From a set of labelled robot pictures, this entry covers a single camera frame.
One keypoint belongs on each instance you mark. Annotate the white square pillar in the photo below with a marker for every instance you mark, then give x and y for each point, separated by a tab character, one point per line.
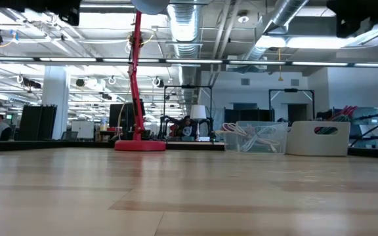
56	98

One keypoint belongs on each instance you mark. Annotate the black tripod stand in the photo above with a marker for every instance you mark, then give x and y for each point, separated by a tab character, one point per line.
372	117

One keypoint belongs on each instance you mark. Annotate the long suspended light rail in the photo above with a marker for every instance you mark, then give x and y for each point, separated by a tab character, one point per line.
192	61

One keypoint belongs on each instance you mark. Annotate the black metal stand frame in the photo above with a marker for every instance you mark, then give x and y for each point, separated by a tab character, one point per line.
189	86
290	90

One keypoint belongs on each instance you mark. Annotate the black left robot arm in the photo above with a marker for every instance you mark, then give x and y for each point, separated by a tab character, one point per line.
28	5

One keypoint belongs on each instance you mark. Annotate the pale grey plastic bin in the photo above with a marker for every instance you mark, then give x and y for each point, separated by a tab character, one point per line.
304	144

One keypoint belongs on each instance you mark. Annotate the red desk lamp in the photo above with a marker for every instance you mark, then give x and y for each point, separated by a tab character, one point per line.
138	114

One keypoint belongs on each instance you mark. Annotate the black room partition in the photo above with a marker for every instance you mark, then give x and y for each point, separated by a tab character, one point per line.
36	123

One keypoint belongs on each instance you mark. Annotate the black aluminium table frame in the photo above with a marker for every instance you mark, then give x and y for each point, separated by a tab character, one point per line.
44	145

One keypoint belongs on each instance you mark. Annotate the white shade table lamp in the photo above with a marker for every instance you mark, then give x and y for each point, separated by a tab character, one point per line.
198	112

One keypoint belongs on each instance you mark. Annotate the silver ventilation duct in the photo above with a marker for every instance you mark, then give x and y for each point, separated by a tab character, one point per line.
184	26
284	13

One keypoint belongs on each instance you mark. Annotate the clear plastic bin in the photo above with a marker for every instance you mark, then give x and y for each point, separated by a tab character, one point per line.
276	129

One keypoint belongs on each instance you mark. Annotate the white cabinet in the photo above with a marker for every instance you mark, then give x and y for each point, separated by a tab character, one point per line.
82	129

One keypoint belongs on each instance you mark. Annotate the black computer monitor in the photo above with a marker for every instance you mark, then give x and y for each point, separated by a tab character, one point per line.
123	114

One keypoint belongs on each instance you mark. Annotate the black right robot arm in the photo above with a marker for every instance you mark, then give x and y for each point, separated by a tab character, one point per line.
356	13

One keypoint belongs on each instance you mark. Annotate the dark room divider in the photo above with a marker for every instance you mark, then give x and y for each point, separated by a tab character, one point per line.
248	114

